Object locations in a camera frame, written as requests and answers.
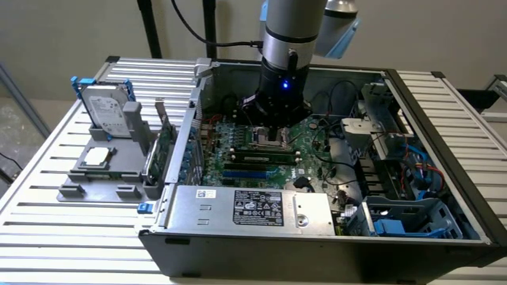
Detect silver power supply unit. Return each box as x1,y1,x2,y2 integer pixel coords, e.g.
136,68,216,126
162,185,337,236

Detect silver hard disk drive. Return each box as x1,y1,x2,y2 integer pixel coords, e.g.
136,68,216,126
81,85,133,139

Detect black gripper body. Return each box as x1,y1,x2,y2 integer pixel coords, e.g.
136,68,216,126
237,58,313,128

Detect black expansion slot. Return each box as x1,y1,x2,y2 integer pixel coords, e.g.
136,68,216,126
222,161,268,172

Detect grey parts rack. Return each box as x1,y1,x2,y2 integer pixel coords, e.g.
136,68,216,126
56,102,166,204

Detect grey disk bay cage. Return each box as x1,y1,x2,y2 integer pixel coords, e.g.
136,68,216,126
340,82,414,158

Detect CPU socket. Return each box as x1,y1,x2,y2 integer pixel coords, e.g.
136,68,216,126
245,124,296,149

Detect red SATA wire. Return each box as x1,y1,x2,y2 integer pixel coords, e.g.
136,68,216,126
398,161,445,194

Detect black RAM stick with label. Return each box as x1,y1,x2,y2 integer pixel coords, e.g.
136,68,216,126
230,156,300,166

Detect grey drive cage blue clips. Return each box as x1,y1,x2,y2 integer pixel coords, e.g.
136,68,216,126
360,195,464,239

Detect silver CPU chip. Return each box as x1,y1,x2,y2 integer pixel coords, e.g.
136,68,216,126
84,147,110,166

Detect black vertical post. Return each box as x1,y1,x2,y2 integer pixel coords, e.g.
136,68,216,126
202,0,218,60
136,0,162,59

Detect blue disk caddy bracket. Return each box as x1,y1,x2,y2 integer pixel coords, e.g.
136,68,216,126
69,76,137,103

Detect blue expansion slot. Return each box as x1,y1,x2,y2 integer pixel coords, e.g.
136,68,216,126
221,169,269,179

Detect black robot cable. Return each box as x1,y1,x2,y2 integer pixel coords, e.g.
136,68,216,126
170,0,264,48

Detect blue SATA wire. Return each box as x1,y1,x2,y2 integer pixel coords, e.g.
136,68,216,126
398,142,436,197

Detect black open PC case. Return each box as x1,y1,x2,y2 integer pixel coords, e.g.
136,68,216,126
137,58,507,279

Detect green motherboard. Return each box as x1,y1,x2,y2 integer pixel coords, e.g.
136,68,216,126
196,114,360,191

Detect green graphics card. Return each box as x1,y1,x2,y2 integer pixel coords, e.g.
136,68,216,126
142,97,177,187

